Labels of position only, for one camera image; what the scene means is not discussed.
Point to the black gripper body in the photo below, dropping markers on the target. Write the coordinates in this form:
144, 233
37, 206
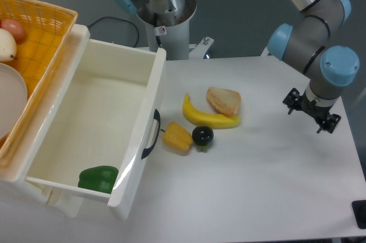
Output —
326, 121

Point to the white top drawer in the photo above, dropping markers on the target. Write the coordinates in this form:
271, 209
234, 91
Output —
110, 116

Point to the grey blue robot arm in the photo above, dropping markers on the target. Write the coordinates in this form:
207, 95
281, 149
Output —
301, 47

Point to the toast bread slice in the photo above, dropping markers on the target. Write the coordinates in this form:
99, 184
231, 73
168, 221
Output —
224, 101

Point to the yellow banana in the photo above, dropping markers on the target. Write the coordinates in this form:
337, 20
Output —
200, 118

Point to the dark purple eggplant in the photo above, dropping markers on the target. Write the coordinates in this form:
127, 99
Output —
203, 137

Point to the black table corner clamp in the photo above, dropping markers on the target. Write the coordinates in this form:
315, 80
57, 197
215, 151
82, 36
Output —
359, 210

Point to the yellow corn piece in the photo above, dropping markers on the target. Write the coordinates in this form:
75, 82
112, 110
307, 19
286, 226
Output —
177, 137

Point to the green bell pepper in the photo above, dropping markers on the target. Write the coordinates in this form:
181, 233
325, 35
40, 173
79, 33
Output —
99, 178

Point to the orange woven basket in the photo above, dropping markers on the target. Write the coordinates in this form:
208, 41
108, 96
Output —
47, 27

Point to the white plate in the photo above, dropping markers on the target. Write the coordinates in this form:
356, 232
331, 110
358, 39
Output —
13, 98

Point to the white table bracket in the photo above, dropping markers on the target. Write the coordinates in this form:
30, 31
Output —
201, 50

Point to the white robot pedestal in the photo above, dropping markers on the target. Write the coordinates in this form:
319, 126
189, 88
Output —
167, 26

